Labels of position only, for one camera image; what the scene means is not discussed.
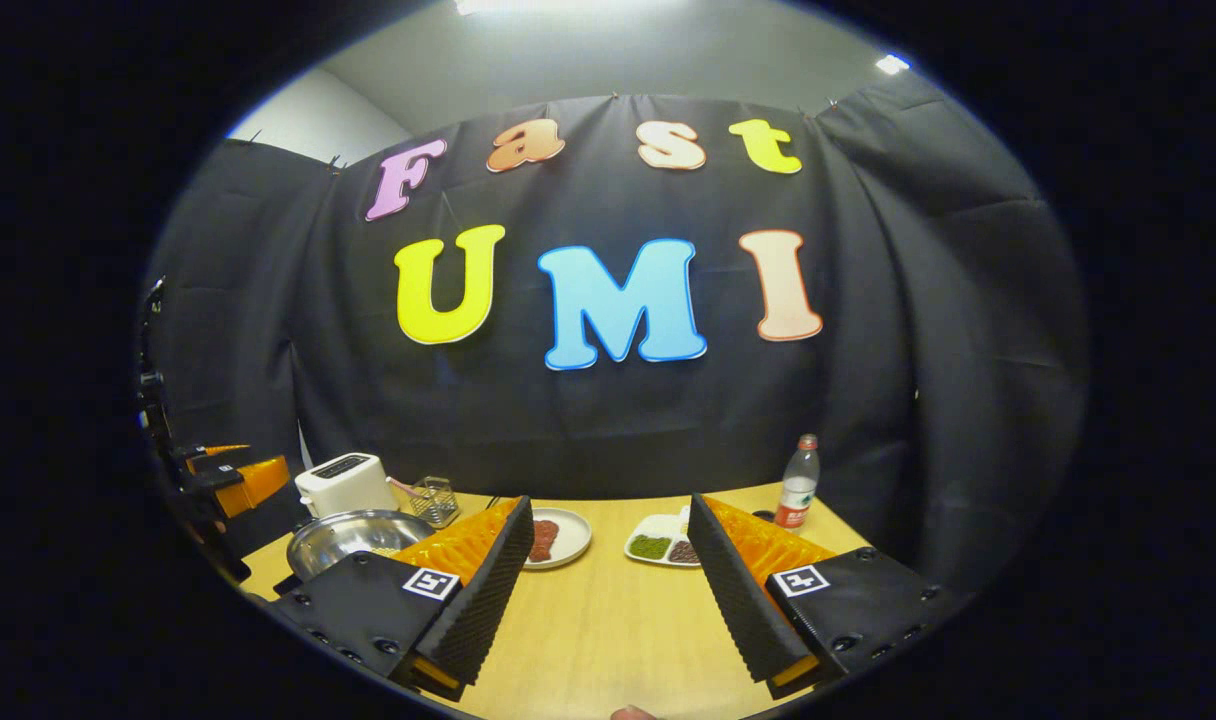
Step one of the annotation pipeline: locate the white plate with meat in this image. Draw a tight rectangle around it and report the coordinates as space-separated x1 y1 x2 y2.
523 507 593 571

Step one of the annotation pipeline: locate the white toaster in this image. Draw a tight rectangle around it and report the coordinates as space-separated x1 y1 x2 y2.
295 453 399 519

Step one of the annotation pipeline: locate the wire mesh basket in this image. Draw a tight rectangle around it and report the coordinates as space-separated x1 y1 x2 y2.
411 477 461 529

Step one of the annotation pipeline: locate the white divided bean tray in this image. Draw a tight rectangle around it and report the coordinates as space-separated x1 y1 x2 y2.
624 507 704 569

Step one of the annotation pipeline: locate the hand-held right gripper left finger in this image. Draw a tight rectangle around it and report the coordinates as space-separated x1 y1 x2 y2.
268 495 536 701

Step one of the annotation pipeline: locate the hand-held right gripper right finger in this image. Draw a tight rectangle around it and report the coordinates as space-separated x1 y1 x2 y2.
688 492 959 701

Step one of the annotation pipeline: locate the steel pot with soybeans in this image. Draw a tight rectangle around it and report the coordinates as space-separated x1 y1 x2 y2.
286 509 437 583

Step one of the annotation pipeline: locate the large ceiling light panel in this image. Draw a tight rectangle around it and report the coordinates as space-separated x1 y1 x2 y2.
455 0 609 16

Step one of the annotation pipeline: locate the clear plastic water bottle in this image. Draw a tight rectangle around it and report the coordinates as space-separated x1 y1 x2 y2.
774 434 821 531

